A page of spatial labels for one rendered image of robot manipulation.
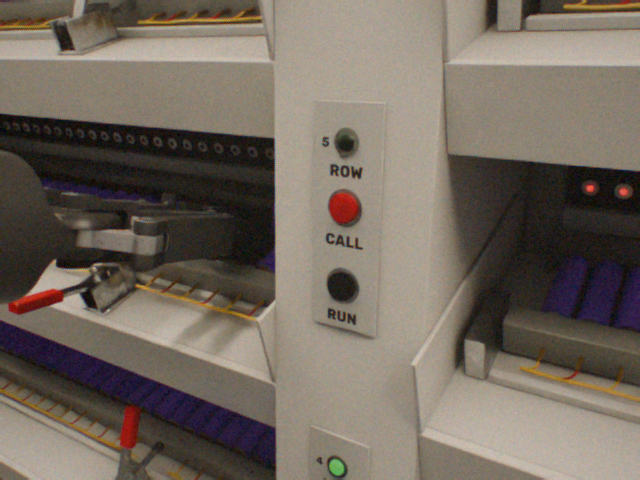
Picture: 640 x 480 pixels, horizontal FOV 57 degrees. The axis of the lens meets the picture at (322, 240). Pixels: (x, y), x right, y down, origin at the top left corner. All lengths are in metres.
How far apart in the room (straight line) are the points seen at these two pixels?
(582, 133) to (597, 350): 0.13
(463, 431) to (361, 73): 0.19
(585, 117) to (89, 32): 0.33
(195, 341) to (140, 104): 0.16
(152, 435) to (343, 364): 0.30
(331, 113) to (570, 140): 0.11
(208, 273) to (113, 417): 0.24
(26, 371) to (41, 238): 0.47
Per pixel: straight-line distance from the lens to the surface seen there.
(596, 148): 0.28
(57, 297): 0.47
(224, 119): 0.37
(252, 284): 0.43
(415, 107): 0.29
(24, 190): 0.30
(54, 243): 0.30
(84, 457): 0.66
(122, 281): 0.50
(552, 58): 0.28
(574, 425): 0.35
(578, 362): 0.36
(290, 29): 0.32
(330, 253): 0.32
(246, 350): 0.41
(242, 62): 0.34
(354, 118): 0.30
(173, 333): 0.44
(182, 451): 0.58
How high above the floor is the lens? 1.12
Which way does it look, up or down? 16 degrees down
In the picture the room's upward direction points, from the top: 1 degrees clockwise
